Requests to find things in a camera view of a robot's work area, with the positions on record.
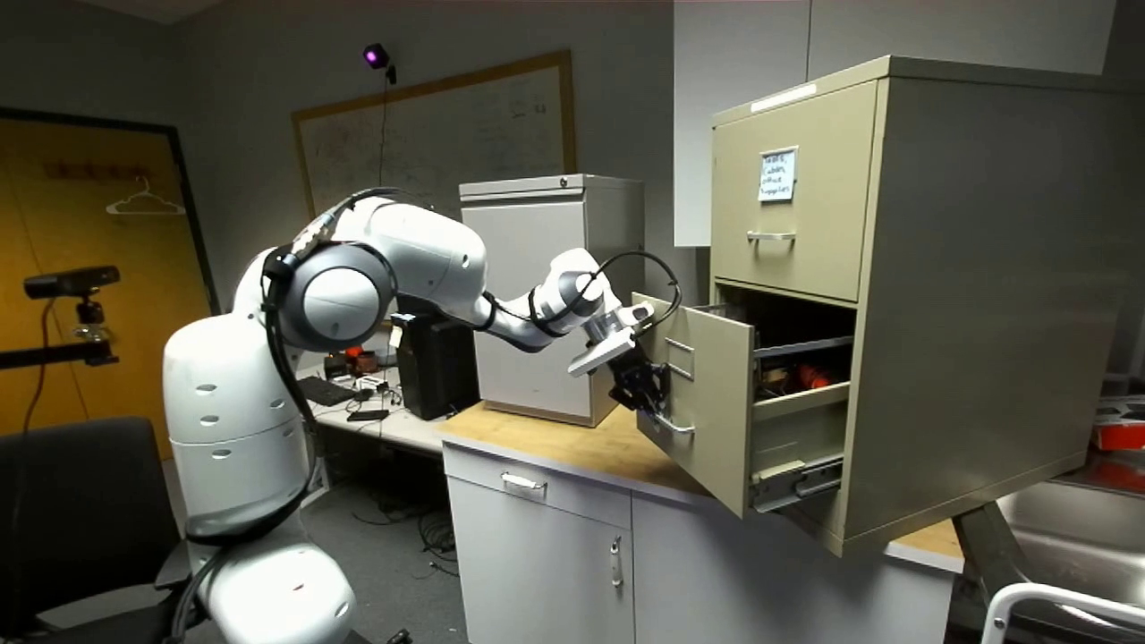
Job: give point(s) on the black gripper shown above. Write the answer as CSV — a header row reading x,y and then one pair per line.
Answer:
x,y
639,373

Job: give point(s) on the beige drawer with label holder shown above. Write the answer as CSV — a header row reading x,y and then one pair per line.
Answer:
x,y
708,406

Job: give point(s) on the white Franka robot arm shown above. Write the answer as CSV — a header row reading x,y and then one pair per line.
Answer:
x,y
227,416

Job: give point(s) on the grey counter drawer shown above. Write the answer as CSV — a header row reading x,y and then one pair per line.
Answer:
x,y
574,489

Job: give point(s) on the grey counter base cabinet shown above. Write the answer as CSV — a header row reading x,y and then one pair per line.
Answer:
x,y
762,583

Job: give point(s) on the grey counter cabinet door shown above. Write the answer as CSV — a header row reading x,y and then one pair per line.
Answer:
x,y
539,575

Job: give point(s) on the grey metal file cabinet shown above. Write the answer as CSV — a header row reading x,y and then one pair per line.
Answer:
x,y
524,215

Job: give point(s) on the beige drawer with paper label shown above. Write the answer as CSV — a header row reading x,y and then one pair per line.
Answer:
x,y
825,130

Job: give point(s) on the beige metal file cabinet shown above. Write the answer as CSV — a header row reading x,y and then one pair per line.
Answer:
x,y
987,299

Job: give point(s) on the small red item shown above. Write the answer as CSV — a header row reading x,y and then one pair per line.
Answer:
x,y
814,376

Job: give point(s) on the black computer box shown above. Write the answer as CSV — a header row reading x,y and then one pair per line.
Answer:
x,y
433,363

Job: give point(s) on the white paper label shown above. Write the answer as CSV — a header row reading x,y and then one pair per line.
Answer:
x,y
776,178

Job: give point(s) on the white desk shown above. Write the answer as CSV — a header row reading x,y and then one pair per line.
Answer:
x,y
370,422

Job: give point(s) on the small flat black device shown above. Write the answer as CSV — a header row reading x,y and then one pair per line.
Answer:
x,y
370,412

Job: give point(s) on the small red desk object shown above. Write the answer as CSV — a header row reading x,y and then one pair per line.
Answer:
x,y
355,355

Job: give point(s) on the wood framed whiteboard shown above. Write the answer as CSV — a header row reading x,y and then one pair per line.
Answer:
x,y
477,130

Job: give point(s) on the black keyboard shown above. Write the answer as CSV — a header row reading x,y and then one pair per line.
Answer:
x,y
323,391

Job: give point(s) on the stainless steel sink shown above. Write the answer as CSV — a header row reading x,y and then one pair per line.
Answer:
x,y
1074,537

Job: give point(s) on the red container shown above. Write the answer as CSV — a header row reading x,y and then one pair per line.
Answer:
x,y
1122,441

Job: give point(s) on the black padded chair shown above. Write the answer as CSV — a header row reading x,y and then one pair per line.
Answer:
x,y
72,514

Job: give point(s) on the yellow door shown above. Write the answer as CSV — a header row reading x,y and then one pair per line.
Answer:
x,y
72,239

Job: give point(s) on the white metal tube frame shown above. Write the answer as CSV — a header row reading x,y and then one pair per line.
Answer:
x,y
1049,594

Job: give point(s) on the purple lit wall camera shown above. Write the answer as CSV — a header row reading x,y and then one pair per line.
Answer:
x,y
376,56

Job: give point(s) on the black camera on stand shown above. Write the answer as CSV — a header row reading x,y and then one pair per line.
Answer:
x,y
72,279

